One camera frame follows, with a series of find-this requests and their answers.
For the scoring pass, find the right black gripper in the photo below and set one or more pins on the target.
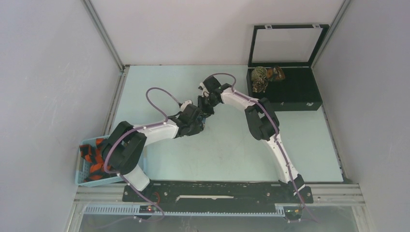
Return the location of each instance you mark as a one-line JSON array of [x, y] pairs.
[[205, 112]]

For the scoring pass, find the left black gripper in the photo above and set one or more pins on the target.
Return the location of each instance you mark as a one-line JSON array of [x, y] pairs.
[[195, 130]]

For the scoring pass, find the blue floral necktie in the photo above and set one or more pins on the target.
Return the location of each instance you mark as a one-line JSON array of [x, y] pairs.
[[201, 123]]

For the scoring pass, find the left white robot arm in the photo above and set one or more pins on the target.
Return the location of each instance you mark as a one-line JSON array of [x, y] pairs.
[[123, 148]]

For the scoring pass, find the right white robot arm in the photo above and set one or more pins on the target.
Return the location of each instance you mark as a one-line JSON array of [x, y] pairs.
[[262, 123]]

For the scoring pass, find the green rolled tie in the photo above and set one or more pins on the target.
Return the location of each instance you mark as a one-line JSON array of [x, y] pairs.
[[258, 73]]

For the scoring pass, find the orange brown rolled tie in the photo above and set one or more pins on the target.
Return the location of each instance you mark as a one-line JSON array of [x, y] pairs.
[[275, 74]]

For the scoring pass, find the orange black striped tie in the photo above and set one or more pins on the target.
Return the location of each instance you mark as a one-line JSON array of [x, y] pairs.
[[92, 155]]

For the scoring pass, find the black display box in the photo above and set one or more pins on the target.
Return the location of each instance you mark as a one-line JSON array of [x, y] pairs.
[[292, 47]]

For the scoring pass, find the light blue plastic basket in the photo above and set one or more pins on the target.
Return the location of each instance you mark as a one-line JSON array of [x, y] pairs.
[[83, 169]]

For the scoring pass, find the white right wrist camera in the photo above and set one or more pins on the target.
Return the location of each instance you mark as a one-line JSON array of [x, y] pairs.
[[202, 88]]

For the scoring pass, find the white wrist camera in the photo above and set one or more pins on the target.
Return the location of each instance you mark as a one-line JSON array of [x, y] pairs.
[[202, 88], [184, 105]]

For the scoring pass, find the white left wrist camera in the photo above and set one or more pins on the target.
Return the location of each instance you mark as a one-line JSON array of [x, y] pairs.
[[184, 105]]

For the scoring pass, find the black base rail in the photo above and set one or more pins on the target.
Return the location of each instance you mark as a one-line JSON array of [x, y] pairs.
[[217, 197]]

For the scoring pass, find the grey cable duct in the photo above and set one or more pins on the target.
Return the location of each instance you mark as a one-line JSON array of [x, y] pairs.
[[138, 210]]

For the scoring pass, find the aluminium frame post left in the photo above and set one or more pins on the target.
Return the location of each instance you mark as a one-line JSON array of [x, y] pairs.
[[89, 6]]

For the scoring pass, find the aluminium frame post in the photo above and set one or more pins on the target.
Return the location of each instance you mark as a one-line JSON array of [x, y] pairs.
[[89, 6], [333, 26]]

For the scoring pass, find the aluminium frame post right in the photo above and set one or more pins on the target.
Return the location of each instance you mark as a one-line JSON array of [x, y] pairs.
[[333, 26]]

